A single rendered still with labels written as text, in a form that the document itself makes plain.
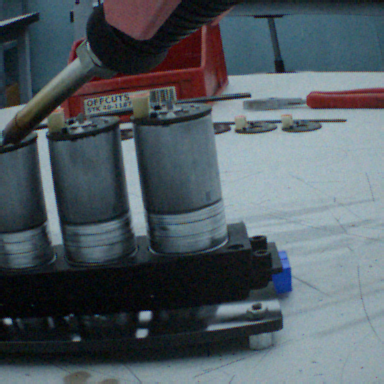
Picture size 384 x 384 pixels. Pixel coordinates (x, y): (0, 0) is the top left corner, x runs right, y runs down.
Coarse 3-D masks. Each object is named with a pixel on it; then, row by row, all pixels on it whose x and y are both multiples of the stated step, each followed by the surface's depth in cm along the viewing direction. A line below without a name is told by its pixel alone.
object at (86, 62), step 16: (80, 48) 26; (80, 64) 26; (96, 64) 25; (64, 80) 27; (80, 80) 26; (48, 96) 27; (64, 96) 27; (32, 112) 28; (48, 112) 28; (16, 128) 29; (32, 128) 29; (16, 144) 30
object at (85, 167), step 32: (64, 160) 31; (96, 160) 31; (64, 192) 31; (96, 192) 31; (128, 192) 32; (64, 224) 32; (96, 224) 31; (128, 224) 32; (96, 256) 31; (128, 256) 32
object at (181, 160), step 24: (192, 120) 31; (144, 144) 31; (168, 144) 31; (192, 144) 31; (144, 168) 31; (168, 168) 31; (192, 168) 31; (216, 168) 32; (144, 192) 32; (168, 192) 31; (192, 192) 31; (216, 192) 32; (144, 216) 32; (168, 216) 31; (192, 216) 31; (216, 216) 32; (168, 240) 31; (192, 240) 31; (216, 240) 32
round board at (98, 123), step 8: (72, 120) 32; (88, 120) 32; (96, 120) 32; (104, 120) 32; (112, 120) 32; (120, 120) 32; (64, 128) 31; (88, 128) 31; (96, 128) 31; (104, 128) 31; (48, 136) 31; (56, 136) 31; (64, 136) 30; (72, 136) 30; (80, 136) 30
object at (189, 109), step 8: (160, 104) 32; (176, 104) 33; (184, 104) 32; (192, 104) 32; (200, 104) 32; (208, 104) 32; (152, 112) 31; (184, 112) 31; (192, 112) 31; (200, 112) 31; (208, 112) 31; (136, 120) 31; (144, 120) 31; (152, 120) 31; (160, 120) 30; (168, 120) 30; (176, 120) 30
